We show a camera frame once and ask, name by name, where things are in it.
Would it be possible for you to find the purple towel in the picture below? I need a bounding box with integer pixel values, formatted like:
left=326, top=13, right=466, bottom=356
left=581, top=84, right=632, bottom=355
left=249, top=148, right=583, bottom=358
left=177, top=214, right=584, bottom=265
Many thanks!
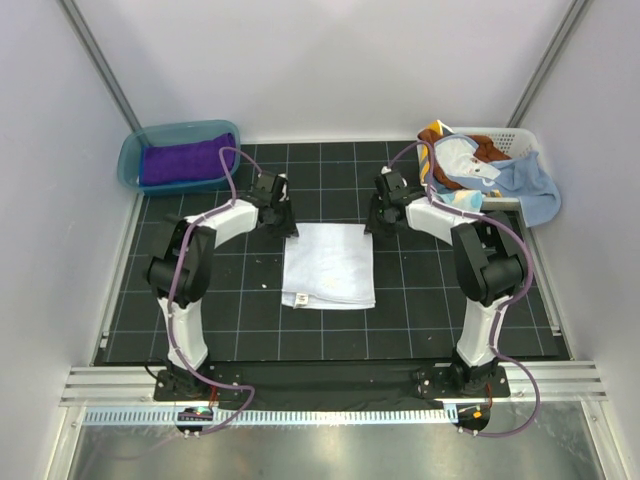
left=139, top=133, right=236, bottom=187

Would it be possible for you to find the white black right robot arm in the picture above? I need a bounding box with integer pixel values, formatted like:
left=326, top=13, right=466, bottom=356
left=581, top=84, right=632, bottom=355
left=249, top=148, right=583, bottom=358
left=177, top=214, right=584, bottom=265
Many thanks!
left=365, top=167, right=532, bottom=396

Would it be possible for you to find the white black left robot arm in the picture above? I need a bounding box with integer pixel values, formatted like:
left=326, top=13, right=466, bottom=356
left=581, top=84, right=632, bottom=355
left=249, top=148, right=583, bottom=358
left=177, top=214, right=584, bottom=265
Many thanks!
left=145, top=171, right=298, bottom=400

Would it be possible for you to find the white printed towel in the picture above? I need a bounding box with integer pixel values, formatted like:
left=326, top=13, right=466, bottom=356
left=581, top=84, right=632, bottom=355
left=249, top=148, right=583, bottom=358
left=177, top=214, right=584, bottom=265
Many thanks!
left=433, top=134, right=501, bottom=189

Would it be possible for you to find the teal transparent plastic bin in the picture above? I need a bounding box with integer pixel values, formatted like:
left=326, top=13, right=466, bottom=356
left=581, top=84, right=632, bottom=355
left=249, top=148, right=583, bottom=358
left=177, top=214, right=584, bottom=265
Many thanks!
left=117, top=120, right=241, bottom=196

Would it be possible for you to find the brown towel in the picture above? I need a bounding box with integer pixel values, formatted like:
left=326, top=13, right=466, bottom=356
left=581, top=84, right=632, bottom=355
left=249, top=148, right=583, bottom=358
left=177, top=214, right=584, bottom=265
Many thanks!
left=417, top=127, right=514, bottom=191

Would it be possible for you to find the light blue towel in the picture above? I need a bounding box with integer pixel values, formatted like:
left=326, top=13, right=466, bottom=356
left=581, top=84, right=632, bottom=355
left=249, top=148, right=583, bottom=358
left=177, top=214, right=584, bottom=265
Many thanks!
left=481, top=150, right=561, bottom=228

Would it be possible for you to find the white laundry basket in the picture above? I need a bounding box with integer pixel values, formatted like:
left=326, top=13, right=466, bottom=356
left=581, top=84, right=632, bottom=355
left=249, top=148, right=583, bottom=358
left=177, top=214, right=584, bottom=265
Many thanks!
left=417, top=127, right=554, bottom=214

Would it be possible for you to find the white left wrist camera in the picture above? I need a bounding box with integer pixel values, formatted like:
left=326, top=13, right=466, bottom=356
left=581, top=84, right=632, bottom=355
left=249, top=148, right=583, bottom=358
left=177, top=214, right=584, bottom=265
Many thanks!
left=277, top=173, right=289, bottom=202

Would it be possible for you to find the aluminium frame rail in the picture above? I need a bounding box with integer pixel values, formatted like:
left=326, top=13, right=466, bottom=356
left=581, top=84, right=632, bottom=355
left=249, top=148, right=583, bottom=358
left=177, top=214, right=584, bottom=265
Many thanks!
left=59, top=361, right=607, bottom=407

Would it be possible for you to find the slotted cable duct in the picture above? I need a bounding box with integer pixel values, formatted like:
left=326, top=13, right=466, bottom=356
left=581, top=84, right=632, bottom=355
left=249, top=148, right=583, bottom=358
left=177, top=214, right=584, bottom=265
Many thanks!
left=83, top=405, right=458, bottom=428

